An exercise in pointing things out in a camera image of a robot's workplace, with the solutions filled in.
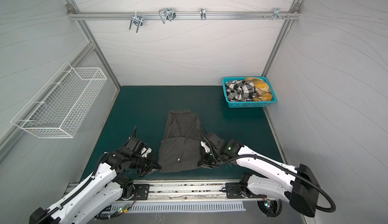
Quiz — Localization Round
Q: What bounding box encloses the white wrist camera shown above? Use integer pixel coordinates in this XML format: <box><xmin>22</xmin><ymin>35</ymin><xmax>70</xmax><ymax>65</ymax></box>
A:
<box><xmin>141</xmin><ymin>148</ymin><xmax>152</xmax><ymax>158</ymax></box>
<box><xmin>201</xmin><ymin>141</ymin><xmax>211</xmax><ymax>153</ymax></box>

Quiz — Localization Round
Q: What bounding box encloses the aluminium top cross rail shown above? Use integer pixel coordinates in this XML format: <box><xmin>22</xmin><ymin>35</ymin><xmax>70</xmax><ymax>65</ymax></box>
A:
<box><xmin>68</xmin><ymin>10</ymin><xmax>302</xmax><ymax>21</ymax></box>

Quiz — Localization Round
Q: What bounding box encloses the white slotted vent strip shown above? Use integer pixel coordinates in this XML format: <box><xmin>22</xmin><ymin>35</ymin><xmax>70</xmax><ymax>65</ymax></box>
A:
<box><xmin>126</xmin><ymin>201</ymin><xmax>246</xmax><ymax>213</ymax></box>

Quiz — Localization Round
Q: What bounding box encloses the small metal ring clamp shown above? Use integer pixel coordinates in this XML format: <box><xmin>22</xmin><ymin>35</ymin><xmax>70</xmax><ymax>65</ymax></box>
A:
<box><xmin>200</xmin><ymin>8</ymin><xmax>206</xmax><ymax>20</ymax></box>

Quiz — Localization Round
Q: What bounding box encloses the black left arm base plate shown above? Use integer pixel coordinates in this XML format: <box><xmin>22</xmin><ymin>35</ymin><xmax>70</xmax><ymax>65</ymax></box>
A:
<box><xmin>120</xmin><ymin>184</ymin><xmax>150</xmax><ymax>201</ymax></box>

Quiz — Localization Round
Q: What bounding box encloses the metal double hook clamp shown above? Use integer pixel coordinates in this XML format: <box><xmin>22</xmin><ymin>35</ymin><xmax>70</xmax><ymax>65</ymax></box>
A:
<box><xmin>158</xmin><ymin>8</ymin><xmax>176</xmax><ymax>23</ymax></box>

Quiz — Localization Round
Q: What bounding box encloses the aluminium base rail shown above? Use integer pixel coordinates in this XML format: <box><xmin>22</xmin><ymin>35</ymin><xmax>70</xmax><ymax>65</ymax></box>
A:
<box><xmin>63</xmin><ymin>180</ymin><xmax>310</xmax><ymax>203</ymax></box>

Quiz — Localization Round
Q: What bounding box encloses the black white checkered shirt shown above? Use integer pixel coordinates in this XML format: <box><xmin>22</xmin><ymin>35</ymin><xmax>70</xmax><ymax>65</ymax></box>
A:
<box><xmin>225</xmin><ymin>80</ymin><xmax>256</xmax><ymax>102</ymax></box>

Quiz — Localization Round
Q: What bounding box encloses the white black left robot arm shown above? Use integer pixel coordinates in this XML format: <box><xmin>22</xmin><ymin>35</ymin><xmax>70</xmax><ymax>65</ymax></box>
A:
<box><xmin>29</xmin><ymin>137</ymin><xmax>162</xmax><ymax>224</ymax></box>

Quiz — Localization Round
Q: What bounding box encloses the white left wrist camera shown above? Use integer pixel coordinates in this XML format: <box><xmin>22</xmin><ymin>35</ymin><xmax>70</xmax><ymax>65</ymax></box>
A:
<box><xmin>141</xmin><ymin>148</ymin><xmax>152</xmax><ymax>158</ymax></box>

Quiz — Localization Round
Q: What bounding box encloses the metal bracket with bolts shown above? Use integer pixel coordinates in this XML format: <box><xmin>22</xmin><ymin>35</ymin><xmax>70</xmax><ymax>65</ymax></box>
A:
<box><xmin>263</xmin><ymin>8</ymin><xmax>290</xmax><ymax>20</ymax></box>

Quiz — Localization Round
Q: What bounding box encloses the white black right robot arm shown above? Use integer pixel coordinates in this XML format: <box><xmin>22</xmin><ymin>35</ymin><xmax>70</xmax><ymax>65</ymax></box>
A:
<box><xmin>198</xmin><ymin>133</ymin><xmax>320</xmax><ymax>218</ymax></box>

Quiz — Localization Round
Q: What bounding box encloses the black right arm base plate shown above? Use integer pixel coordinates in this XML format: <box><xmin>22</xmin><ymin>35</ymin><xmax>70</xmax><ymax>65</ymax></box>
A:
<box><xmin>221</xmin><ymin>183</ymin><xmax>263</xmax><ymax>199</ymax></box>

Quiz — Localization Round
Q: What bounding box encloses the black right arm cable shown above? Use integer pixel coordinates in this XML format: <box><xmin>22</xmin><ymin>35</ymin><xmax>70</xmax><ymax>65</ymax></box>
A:
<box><xmin>197</xmin><ymin>126</ymin><xmax>336</xmax><ymax>218</ymax></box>

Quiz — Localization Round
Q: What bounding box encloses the teal plastic laundry basket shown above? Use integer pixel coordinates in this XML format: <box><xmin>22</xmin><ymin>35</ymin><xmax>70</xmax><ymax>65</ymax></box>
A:
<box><xmin>222</xmin><ymin>76</ymin><xmax>277</xmax><ymax>108</ymax></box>

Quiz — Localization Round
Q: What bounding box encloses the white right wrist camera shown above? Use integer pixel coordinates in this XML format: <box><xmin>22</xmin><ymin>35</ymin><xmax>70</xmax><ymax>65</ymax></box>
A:
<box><xmin>201</xmin><ymin>141</ymin><xmax>211</xmax><ymax>153</ymax></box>

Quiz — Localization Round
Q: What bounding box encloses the metal u-bolt clamp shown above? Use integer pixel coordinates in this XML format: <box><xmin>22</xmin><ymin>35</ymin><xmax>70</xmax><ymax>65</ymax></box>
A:
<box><xmin>129</xmin><ymin>14</ymin><xmax>143</xmax><ymax>33</ymax></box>

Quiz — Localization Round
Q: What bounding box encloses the white wire wall basket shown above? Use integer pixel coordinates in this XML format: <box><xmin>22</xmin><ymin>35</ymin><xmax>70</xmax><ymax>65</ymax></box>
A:
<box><xmin>11</xmin><ymin>62</ymin><xmax>107</xmax><ymax>139</ymax></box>

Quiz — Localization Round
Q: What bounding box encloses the dark grey pinstriped shirt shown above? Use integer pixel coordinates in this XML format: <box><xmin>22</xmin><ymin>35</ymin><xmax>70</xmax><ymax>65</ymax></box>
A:
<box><xmin>158</xmin><ymin>110</ymin><xmax>202</xmax><ymax>173</ymax></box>

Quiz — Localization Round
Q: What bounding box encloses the yellow plaid shirt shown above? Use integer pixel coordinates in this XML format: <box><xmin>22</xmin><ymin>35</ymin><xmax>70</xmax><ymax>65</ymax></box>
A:
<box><xmin>245</xmin><ymin>77</ymin><xmax>273</xmax><ymax>101</ymax></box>

